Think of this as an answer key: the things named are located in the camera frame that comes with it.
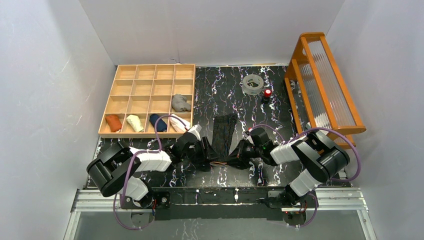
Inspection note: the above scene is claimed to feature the red small cap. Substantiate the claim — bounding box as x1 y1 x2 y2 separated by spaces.
263 89 273 99

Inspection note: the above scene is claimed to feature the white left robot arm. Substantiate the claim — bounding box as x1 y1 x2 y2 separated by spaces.
86 131 211 206

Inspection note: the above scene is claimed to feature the rolled blue underwear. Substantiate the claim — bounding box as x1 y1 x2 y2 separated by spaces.
149 113 168 133

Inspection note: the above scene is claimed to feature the orange wooden rack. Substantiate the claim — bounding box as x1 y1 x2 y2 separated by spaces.
284 32 366 141

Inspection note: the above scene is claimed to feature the grey beige underwear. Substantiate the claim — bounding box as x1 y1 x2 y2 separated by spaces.
171 94 192 112

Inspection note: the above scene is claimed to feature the rolled cream underwear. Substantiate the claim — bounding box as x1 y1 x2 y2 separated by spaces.
126 114 144 133

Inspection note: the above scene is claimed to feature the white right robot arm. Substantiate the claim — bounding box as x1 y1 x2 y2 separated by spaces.
225 127 350 207

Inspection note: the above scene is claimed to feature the black striped underwear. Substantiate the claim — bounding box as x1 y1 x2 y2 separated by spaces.
209 113 239 167

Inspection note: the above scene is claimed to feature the clear tape roll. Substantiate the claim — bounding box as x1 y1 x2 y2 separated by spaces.
242 74 264 96

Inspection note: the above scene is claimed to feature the wooden compartment tray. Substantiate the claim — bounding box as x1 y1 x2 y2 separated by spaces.
98 64 196 139

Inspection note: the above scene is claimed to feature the rolled white underwear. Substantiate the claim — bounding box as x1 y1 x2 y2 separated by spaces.
169 114 191 133

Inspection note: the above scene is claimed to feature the rolled orange underwear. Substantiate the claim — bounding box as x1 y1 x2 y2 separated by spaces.
105 114 123 133

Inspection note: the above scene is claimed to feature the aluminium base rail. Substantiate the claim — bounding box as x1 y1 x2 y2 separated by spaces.
64 187 377 240

